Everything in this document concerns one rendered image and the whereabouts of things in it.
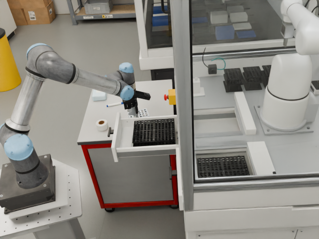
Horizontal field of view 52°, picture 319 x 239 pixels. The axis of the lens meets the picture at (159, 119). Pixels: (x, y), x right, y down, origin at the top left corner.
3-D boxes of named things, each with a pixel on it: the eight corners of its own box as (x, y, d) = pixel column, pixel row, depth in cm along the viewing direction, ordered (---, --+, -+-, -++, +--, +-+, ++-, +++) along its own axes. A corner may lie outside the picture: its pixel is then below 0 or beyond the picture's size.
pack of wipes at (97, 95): (106, 100, 224) (105, 95, 221) (92, 101, 224) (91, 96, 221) (107, 88, 235) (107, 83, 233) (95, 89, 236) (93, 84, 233)
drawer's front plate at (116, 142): (114, 162, 169) (111, 147, 162) (119, 126, 191) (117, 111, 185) (117, 162, 169) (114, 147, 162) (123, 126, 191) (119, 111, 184)
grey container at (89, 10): (85, 14, 528) (83, 4, 517) (90, 8, 551) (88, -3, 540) (109, 13, 523) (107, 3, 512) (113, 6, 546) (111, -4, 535)
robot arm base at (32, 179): (15, 191, 153) (7, 178, 147) (19, 168, 165) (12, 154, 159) (47, 185, 155) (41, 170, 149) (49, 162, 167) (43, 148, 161)
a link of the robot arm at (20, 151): (17, 176, 147) (6, 155, 139) (9, 160, 156) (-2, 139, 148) (42, 163, 152) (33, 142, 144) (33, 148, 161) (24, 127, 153)
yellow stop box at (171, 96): (168, 105, 200) (167, 96, 196) (167, 98, 206) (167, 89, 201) (176, 105, 200) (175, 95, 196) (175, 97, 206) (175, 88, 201)
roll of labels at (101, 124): (102, 133, 197) (100, 127, 195) (94, 128, 201) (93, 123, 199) (110, 126, 201) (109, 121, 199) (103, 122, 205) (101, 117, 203)
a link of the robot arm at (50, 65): (51, 57, 131) (139, 86, 166) (42, 48, 138) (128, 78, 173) (41, 82, 133) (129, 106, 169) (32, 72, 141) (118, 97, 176)
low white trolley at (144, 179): (101, 217, 240) (76, 142, 193) (111, 157, 289) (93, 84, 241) (180, 213, 237) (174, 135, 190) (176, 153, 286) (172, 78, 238)
